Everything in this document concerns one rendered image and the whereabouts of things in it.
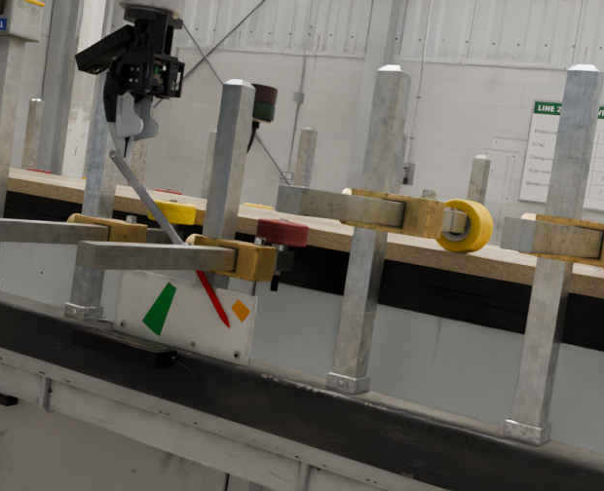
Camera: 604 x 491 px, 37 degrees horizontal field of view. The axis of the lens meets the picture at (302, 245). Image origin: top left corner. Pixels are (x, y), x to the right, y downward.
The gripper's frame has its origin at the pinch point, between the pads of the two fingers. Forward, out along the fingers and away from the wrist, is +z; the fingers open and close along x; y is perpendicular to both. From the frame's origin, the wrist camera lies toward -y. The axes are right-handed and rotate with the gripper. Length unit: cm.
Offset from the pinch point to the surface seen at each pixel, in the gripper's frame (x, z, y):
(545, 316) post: 6, 13, 65
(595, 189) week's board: 711, -38, -109
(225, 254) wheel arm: 2.8, 12.7, 19.8
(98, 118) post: 6.1, -4.6, -11.4
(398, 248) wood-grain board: 25.8, 8.9, 35.3
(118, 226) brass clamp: 5.4, 11.9, -3.4
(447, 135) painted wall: 708, -73, -255
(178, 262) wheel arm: -7.2, 14.0, 19.8
